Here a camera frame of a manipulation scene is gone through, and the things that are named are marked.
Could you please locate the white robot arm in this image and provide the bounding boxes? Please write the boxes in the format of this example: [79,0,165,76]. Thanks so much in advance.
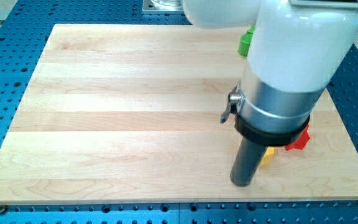
[182,0,358,134]

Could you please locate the wooden board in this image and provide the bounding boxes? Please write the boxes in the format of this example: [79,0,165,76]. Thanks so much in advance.
[0,24,358,205]

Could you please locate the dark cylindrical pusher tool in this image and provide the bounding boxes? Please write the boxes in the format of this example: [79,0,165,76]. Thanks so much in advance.
[230,115,310,187]

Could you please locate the green block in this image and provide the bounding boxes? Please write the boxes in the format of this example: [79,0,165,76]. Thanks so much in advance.
[237,25,255,57]

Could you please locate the yellow block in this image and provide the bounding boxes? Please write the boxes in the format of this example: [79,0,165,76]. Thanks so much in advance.
[259,146,276,167]

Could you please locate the red star block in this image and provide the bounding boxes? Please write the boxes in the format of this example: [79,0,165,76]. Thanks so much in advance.
[285,125,310,151]

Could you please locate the board corner screw left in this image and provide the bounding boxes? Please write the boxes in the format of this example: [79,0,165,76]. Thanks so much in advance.
[0,205,8,215]

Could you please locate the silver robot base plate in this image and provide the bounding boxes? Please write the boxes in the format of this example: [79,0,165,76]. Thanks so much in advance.
[142,0,183,12]

